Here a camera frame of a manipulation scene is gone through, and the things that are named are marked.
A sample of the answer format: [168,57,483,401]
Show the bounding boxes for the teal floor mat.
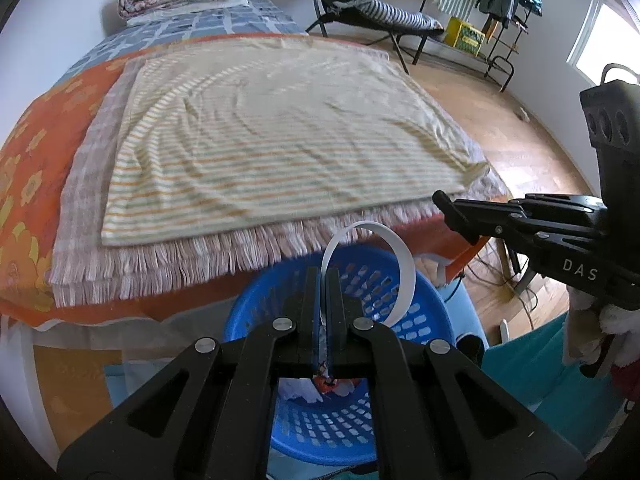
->
[477,310,640,463]

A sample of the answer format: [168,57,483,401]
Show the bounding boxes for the yellow green box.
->
[443,16,486,57]

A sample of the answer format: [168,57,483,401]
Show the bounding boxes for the fringed plaid blanket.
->
[47,42,512,309]

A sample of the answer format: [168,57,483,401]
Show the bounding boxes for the white tissue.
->
[281,379,321,404]

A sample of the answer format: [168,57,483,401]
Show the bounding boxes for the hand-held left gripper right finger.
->
[326,269,587,480]

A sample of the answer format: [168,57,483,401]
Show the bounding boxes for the striped cushion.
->
[336,0,445,31]

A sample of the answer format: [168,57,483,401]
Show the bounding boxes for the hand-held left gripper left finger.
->
[56,266,322,480]

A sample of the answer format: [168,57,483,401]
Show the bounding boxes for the light blue plastic stool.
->
[439,280,489,352]

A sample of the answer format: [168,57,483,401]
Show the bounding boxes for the window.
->
[567,0,640,82]

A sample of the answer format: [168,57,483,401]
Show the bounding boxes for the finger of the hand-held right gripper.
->
[432,189,609,257]
[451,193,607,222]

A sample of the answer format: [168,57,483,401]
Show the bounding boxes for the blue plastic laundry basket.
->
[223,248,457,469]

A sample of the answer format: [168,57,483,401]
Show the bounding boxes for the white plastic strip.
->
[319,220,417,377]

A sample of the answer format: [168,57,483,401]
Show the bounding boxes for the black drying rack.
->
[420,0,544,92]

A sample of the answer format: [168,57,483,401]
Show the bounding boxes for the yellow striped blanket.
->
[101,40,490,247]

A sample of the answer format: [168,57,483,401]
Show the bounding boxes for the white pillow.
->
[126,0,250,27]

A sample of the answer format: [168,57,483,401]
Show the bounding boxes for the orange floral blanket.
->
[0,34,501,329]

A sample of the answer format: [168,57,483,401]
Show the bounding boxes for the fruit print cream tube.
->
[315,372,362,399]

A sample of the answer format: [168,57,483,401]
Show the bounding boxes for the blue checked bedsheet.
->
[60,0,309,79]

